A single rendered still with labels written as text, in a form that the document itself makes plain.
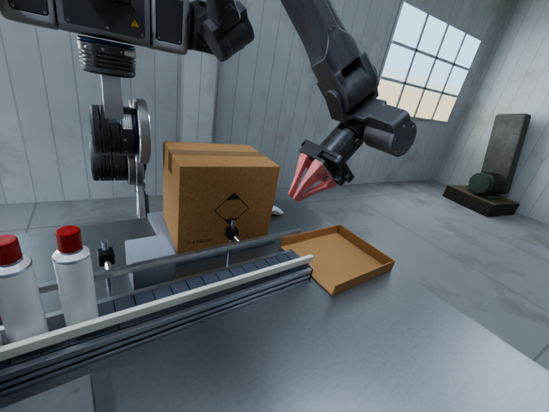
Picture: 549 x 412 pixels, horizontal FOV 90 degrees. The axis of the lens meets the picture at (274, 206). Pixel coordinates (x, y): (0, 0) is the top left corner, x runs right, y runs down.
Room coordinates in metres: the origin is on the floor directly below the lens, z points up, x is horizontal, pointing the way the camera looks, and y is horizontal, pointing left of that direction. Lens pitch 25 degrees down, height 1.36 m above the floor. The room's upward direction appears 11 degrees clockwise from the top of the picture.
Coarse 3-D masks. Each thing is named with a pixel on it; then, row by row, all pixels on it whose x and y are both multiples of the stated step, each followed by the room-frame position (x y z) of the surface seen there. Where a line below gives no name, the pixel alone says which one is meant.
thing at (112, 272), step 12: (240, 240) 0.61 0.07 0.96; (252, 240) 0.62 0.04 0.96; (264, 240) 0.64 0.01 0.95; (192, 252) 0.52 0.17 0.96; (204, 252) 0.54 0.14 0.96; (216, 252) 0.56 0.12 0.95; (132, 264) 0.44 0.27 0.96; (144, 264) 0.45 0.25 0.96; (156, 264) 0.47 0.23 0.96; (96, 276) 0.40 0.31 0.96; (108, 276) 0.41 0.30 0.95; (48, 288) 0.35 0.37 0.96
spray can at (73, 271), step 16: (64, 240) 0.34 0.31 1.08; (80, 240) 0.36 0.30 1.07; (64, 256) 0.34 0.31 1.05; (80, 256) 0.35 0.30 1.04; (64, 272) 0.33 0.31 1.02; (80, 272) 0.34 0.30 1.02; (64, 288) 0.33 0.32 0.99; (80, 288) 0.34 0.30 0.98; (64, 304) 0.33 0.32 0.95; (80, 304) 0.34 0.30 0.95; (96, 304) 0.37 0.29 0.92; (80, 320) 0.33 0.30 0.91
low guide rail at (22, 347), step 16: (256, 272) 0.55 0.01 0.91; (272, 272) 0.58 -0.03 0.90; (208, 288) 0.47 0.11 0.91; (224, 288) 0.49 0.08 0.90; (144, 304) 0.39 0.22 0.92; (160, 304) 0.40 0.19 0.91; (176, 304) 0.42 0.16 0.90; (96, 320) 0.34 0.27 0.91; (112, 320) 0.35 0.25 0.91; (48, 336) 0.29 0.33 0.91; (64, 336) 0.30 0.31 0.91; (0, 352) 0.26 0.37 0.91; (16, 352) 0.27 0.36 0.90
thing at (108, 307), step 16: (288, 256) 0.70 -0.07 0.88; (224, 272) 0.57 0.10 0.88; (240, 272) 0.58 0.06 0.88; (288, 272) 0.62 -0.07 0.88; (160, 288) 0.48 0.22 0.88; (176, 288) 0.49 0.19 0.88; (192, 288) 0.50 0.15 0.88; (240, 288) 0.53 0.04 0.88; (112, 304) 0.41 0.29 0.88; (128, 304) 0.42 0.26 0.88; (192, 304) 0.45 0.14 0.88; (48, 320) 0.35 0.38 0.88; (64, 320) 0.35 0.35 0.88; (128, 320) 0.38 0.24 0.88; (144, 320) 0.38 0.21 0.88; (80, 336) 0.33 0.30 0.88; (96, 336) 0.33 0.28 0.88; (32, 352) 0.28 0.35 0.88; (48, 352) 0.29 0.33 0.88; (0, 368) 0.25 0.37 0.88
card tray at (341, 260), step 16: (288, 240) 0.84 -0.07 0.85; (304, 240) 0.89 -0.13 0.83; (320, 240) 0.91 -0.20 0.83; (336, 240) 0.93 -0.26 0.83; (352, 240) 0.94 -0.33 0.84; (304, 256) 0.79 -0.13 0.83; (320, 256) 0.80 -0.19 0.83; (336, 256) 0.82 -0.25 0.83; (352, 256) 0.84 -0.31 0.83; (368, 256) 0.86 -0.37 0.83; (384, 256) 0.84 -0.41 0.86; (320, 272) 0.71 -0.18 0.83; (336, 272) 0.73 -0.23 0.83; (352, 272) 0.74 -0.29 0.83; (368, 272) 0.71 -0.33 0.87; (384, 272) 0.78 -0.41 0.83; (336, 288) 0.62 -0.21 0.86
